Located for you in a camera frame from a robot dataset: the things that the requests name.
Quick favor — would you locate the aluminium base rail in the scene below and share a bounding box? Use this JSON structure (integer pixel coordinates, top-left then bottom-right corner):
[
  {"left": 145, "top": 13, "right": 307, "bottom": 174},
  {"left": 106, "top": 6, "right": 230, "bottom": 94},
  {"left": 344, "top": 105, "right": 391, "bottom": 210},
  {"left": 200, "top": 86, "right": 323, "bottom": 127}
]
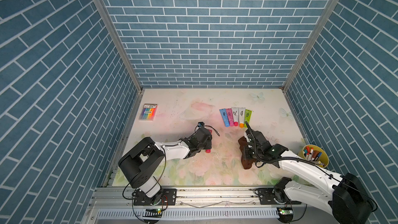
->
[{"left": 82, "top": 186, "right": 337, "bottom": 224}]

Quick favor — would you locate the red toothpaste tube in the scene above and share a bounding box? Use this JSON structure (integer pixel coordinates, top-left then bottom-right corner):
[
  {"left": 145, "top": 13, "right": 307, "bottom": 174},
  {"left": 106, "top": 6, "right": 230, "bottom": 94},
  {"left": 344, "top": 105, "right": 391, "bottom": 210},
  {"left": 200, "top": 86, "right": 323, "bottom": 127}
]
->
[{"left": 205, "top": 130, "right": 212, "bottom": 153}]

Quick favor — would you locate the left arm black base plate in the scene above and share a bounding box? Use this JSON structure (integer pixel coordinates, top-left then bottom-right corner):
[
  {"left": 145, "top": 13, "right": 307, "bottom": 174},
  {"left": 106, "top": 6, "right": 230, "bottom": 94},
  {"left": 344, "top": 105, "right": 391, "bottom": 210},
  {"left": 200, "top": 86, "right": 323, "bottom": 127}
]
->
[{"left": 132, "top": 188, "right": 177, "bottom": 206}]

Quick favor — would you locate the aluminium corner post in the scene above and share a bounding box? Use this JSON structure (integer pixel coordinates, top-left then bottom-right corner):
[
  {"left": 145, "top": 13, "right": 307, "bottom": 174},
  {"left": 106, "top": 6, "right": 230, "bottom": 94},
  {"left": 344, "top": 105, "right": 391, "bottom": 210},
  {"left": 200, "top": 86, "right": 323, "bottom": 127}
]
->
[
  {"left": 282, "top": 0, "right": 339, "bottom": 95},
  {"left": 92, "top": 0, "right": 143, "bottom": 93}
]

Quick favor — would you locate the brown wiping cloth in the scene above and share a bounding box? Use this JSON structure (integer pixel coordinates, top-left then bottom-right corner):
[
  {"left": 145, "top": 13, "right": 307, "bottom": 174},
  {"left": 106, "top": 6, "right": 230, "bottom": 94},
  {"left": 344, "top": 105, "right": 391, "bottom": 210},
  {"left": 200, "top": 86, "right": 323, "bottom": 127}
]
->
[{"left": 238, "top": 136, "right": 258, "bottom": 170}]

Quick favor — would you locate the blue toothpaste tube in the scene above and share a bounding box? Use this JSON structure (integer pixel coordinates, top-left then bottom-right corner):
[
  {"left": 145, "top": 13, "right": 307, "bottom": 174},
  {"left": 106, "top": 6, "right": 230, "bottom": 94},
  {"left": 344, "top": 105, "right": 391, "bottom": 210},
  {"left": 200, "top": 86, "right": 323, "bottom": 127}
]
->
[{"left": 219, "top": 108, "right": 230, "bottom": 127}]

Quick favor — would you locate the green toothpaste tube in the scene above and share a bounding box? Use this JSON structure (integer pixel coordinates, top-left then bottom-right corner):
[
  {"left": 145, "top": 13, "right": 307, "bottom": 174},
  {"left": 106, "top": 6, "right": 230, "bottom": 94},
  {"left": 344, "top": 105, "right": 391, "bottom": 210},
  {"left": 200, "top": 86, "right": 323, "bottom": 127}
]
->
[{"left": 244, "top": 109, "right": 252, "bottom": 128}]

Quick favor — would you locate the rainbow highlighter pen pack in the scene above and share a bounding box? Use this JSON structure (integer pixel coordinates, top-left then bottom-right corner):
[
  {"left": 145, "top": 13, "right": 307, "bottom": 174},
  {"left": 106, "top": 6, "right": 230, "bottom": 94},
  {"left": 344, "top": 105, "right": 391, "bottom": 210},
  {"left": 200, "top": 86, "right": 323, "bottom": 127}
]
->
[{"left": 139, "top": 104, "right": 158, "bottom": 121}]

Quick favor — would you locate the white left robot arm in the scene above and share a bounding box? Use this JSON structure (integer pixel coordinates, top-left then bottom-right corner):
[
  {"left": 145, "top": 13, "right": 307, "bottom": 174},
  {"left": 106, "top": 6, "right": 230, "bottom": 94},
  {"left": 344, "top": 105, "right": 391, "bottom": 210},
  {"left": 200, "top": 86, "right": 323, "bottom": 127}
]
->
[{"left": 118, "top": 122, "right": 219, "bottom": 201}]

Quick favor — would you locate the yellow cup of markers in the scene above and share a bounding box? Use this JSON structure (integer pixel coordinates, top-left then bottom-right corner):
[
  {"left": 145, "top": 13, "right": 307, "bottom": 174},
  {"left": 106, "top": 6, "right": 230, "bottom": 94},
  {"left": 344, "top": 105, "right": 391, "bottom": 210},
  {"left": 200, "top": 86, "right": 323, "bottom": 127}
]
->
[{"left": 298, "top": 145, "right": 329, "bottom": 168}]

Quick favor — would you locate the white pink-capped toothpaste tube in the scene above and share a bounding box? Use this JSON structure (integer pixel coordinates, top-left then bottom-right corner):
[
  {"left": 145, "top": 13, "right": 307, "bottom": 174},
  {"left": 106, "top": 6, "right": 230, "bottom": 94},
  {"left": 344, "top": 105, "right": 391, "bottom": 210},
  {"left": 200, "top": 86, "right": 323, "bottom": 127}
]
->
[{"left": 231, "top": 107, "right": 239, "bottom": 126}]

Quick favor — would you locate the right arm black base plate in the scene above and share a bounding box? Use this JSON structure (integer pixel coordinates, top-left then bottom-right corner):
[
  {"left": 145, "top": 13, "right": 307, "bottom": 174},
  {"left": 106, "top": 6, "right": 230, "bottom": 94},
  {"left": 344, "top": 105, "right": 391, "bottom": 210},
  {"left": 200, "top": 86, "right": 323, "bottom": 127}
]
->
[{"left": 254, "top": 188, "right": 302, "bottom": 205}]

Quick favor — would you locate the white orange-capped toothpaste tube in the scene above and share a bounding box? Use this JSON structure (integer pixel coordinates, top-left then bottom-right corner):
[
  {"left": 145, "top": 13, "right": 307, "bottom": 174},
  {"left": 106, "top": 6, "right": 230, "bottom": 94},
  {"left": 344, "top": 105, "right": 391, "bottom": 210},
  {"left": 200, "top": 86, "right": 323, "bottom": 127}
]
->
[{"left": 238, "top": 107, "right": 246, "bottom": 128}]

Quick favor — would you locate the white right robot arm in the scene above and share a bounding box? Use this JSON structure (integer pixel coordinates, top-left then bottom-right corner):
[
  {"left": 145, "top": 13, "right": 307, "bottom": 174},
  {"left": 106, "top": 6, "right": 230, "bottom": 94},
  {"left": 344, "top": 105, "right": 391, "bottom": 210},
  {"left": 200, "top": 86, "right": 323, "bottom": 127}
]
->
[{"left": 238, "top": 129, "right": 378, "bottom": 224}]

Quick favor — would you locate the aluminium left corner post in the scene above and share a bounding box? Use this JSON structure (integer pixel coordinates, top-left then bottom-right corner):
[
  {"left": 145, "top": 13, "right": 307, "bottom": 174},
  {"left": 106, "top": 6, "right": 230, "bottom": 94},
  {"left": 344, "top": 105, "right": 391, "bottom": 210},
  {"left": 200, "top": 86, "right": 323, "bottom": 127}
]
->
[{"left": 92, "top": 0, "right": 143, "bottom": 93}]

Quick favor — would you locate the magenta toothpaste tube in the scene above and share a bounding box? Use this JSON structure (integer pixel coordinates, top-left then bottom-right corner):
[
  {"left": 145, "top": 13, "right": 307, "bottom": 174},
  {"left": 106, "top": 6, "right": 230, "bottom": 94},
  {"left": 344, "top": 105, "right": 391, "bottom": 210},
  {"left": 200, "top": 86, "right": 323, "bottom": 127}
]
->
[{"left": 226, "top": 108, "right": 234, "bottom": 127}]

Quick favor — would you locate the aluminium right corner post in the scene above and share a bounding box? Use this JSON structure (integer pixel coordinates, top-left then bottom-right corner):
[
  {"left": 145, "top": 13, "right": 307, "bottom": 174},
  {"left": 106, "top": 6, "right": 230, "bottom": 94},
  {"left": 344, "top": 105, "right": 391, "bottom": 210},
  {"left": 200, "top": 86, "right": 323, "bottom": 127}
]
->
[{"left": 282, "top": 0, "right": 339, "bottom": 95}]

